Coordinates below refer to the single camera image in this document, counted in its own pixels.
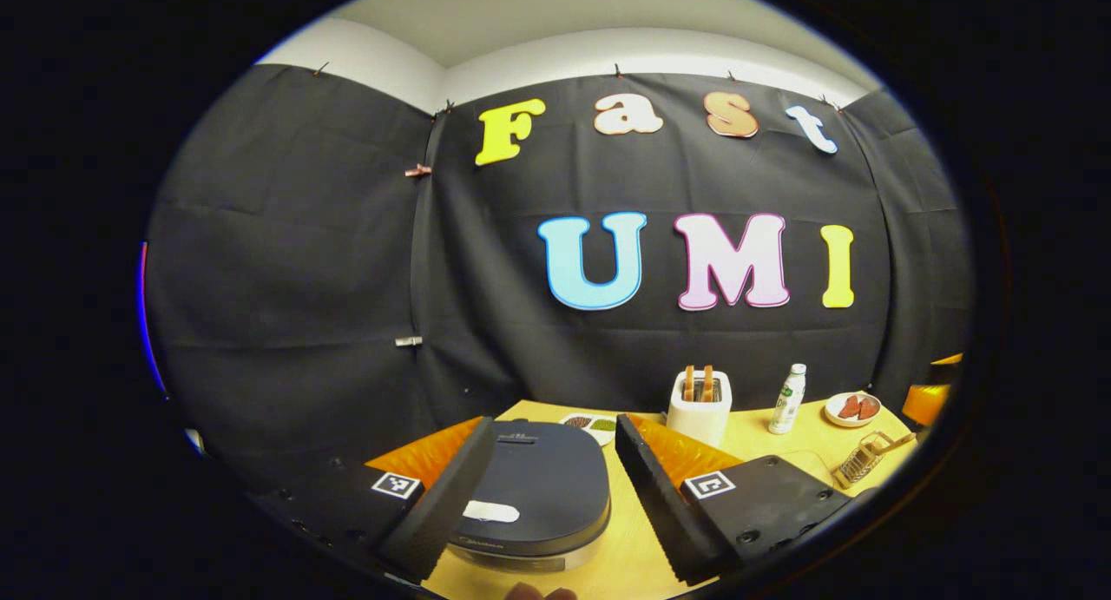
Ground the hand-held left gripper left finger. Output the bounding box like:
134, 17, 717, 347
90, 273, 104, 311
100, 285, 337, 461
252, 416, 497, 584

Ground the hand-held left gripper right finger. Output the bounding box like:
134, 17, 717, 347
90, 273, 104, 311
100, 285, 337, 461
615, 413, 853, 587

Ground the dark grey rice cooker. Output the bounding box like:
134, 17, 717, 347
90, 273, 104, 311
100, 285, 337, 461
447, 419, 613, 575

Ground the white plate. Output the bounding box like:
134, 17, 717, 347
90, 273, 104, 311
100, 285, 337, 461
823, 392, 884, 429

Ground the white toaster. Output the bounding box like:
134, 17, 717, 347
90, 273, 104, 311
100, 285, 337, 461
666, 370, 733, 449

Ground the white divided condiment dish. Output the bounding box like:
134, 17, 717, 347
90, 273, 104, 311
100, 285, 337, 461
560, 412, 619, 449

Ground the white milk bottle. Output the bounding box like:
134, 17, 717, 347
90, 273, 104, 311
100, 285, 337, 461
768, 363, 808, 436

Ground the black backdrop cloth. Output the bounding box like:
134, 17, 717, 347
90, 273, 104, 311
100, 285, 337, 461
143, 63, 973, 488

